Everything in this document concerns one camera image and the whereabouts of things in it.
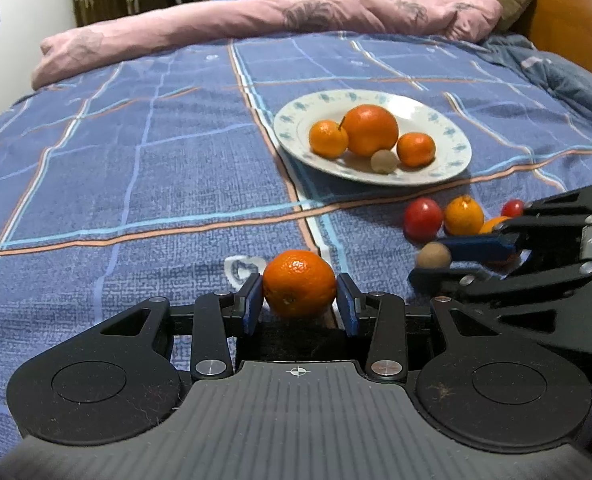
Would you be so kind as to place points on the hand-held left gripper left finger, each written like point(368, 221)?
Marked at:
point(252, 310)

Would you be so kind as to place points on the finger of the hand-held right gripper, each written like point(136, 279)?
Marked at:
point(441, 279)
point(481, 249)

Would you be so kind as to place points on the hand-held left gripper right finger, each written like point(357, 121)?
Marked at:
point(348, 312)

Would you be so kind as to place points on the brown longan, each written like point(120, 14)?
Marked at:
point(383, 162)
point(433, 256)

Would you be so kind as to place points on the small mandarin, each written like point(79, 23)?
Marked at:
point(493, 224)
point(299, 282)
point(328, 139)
point(416, 150)
point(463, 216)

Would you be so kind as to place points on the white floral-rim plate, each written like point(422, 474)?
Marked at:
point(426, 110)

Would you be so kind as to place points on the large orange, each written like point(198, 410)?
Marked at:
point(371, 130)

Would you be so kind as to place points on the small red cherry tomato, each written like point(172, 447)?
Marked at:
point(512, 208)

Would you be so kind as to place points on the blue plaid bed sheet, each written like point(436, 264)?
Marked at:
point(126, 160)

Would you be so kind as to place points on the crumpled grey-blue garment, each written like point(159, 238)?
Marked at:
point(521, 52)

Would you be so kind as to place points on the wooden headboard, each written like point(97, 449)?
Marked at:
point(571, 10)

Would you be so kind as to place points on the pink floral quilt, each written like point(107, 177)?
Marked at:
point(226, 25)

